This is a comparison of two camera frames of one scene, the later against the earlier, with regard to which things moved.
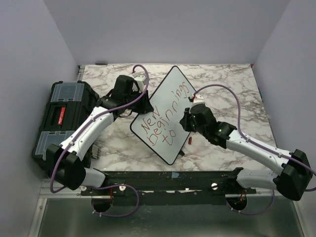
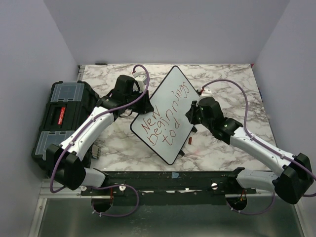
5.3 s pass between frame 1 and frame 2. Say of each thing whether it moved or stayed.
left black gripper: stayed
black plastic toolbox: stayed
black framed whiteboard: stayed
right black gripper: moved
